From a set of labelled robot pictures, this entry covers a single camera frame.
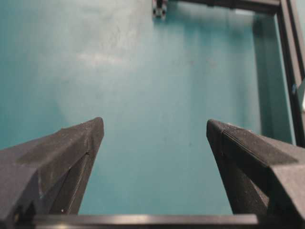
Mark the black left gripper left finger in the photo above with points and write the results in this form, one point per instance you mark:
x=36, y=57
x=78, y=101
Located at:
x=49, y=175

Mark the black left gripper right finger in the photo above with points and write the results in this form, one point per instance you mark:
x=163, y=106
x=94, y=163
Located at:
x=261, y=175

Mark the black aluminium frame rail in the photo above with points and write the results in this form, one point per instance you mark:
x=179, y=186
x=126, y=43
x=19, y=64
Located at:
x=243, y=62

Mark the short aluminium extrusion post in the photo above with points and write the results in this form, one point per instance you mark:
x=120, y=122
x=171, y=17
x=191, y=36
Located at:
x=159, y=8

